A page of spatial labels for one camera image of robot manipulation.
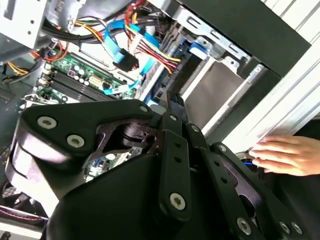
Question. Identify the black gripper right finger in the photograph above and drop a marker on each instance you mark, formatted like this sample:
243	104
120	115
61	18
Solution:
225	185

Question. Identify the hard disk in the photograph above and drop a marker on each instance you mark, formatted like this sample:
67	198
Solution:
212	92

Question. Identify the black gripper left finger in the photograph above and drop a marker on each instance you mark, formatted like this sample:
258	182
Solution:
87	117

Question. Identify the person's hand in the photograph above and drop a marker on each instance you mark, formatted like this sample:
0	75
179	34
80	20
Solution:
287	155

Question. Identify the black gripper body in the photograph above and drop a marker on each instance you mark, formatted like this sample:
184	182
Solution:
112	205

